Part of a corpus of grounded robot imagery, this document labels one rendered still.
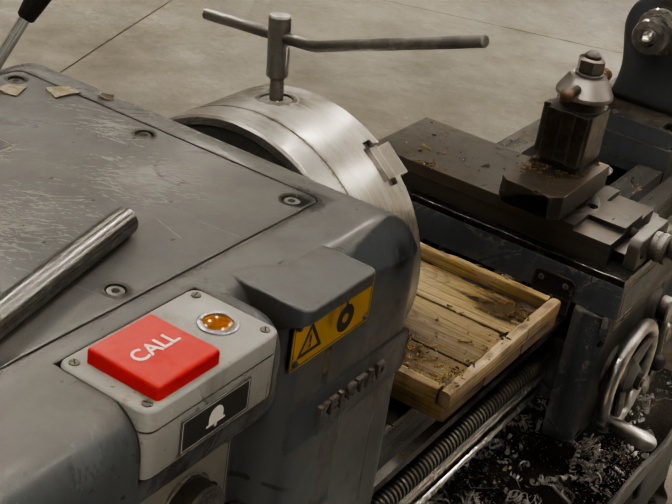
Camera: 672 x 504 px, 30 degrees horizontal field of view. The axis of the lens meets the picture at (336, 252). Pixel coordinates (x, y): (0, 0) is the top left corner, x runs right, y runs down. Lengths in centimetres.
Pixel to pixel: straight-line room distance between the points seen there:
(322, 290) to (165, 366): 17
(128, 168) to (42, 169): 7
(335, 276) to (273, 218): 9
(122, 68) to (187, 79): 24
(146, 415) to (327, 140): 52
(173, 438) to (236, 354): 7
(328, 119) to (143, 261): 39
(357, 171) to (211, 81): 347
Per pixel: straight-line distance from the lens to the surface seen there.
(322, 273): 92
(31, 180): 101
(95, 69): 467
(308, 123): 122
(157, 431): 77
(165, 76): 466
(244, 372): 83
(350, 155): 121
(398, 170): 129
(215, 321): 84
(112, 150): 107
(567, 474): 194
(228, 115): 121
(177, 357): 78
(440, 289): 168
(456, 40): 110
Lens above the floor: 171
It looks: 28 degrees down
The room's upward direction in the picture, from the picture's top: 9 degrees clockwise
